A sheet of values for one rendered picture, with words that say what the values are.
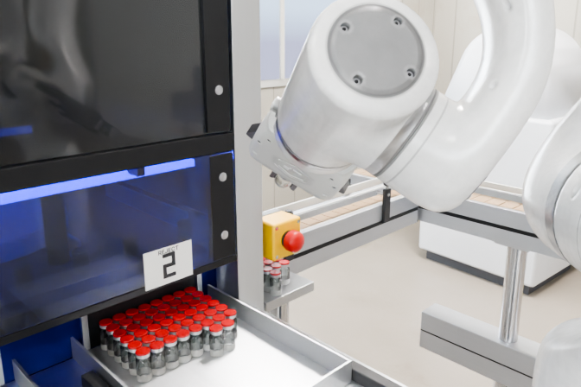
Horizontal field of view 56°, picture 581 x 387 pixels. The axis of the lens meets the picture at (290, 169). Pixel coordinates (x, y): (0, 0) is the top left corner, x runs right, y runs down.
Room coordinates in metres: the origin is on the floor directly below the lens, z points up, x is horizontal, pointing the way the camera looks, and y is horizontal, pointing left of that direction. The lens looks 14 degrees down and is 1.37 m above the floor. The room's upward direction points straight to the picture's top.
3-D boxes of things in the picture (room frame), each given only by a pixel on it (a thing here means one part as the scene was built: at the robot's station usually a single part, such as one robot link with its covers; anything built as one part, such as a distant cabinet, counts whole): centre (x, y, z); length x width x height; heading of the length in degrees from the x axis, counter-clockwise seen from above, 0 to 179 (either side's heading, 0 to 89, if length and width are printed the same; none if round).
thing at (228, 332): (0.77, 0.10, 0.90); 0.02 x 0.02 x 0.05
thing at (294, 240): (0.94, 0.00, 0.99); 0.04 x 0.04 x 0.04; 44
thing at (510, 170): (3.09, -1.25, 0.70); 0.80 x 0.64 x 1.40; 44
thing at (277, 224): (0.97, 0.03, 1.00); 0.08 x 0.07 x 0.07; 44
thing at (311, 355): (0.71, 0.12, 0.90); 0.34 x 0.26 x 0.04; 44
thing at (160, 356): (0.74, 0.15, 0.90); 0.18 x 0.02 x 0.05; 135
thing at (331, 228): (1.27, -0.08, 0.92); 0.69 x 0.15 x 0.16; 134
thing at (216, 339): (0.75, 0.11, 0.90); 0.02 x 0.02 x 0.05
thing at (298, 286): (1.01, 0.05, 0.87); 0.14 x 0.13 x 0.02; 44
